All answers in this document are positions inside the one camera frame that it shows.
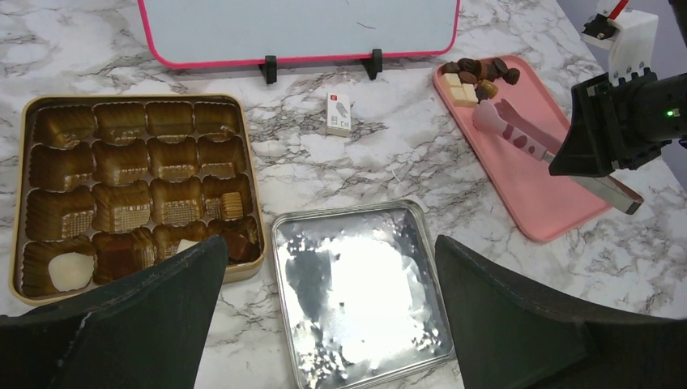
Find brown chocolate apart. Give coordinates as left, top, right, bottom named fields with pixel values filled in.
left=220, top=230, right=260, bottom=263

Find chocolate pile on tray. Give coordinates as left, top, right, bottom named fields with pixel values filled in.
left=437, top=58, right=521, bottom=108

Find white round chocolate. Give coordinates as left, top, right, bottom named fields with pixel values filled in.
left=48, top=252, right=95, bottom=292

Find white chocolate piece front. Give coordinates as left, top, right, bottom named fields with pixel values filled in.
left=176, top=239, right=198, bottom=254

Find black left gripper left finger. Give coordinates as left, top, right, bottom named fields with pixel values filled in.
left=1, top=237, right=228, bottom=388

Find silver tin lid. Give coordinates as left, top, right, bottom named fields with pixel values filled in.
left=271, top=199, right=455, bottom=388

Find black whiteboard stand right foot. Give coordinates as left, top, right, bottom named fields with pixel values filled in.
left=360, top=49, right=383, bottom=81

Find small white card box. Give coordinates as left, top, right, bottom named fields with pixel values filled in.
left=326, top=92, right=352, bottom=137

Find black whiteboard stand left foot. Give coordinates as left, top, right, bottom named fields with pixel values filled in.
left=258, top=55, right=278, bottom=85

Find black whiteboard stand foot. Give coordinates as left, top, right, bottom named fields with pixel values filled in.
left=360, top=49, right=383, bottom=81
left=258, top=55, right=278, bottom=85

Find pink silicone tongs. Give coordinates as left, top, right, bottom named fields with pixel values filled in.
left=472, top=99, right=644, bottom=215

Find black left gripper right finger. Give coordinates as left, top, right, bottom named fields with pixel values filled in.
left=435, top=236, right=686, bottom=388

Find gold chocolate box tray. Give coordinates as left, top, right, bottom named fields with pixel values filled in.
left=9, top=94, right=266, bottom=306

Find pink-framed whiteboard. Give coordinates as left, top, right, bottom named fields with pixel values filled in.
left=138, top=0, right=459, bottom=69

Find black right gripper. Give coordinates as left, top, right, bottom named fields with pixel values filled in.
left=548, top=71, right=686, bottom=177

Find tan waffle chocolate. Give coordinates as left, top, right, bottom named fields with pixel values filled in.
left=220, top=192, right=244, bottom=220

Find dark brown chocolate front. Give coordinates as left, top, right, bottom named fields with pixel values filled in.
left=95, top=237, right=140, bottom=284

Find pink plastic tray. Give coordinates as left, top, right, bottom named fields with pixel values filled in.
left=433, top=55, right=611, bottom=242

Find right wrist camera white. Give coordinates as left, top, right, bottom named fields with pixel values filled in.
left=581, top=0, right=659, bottom=87

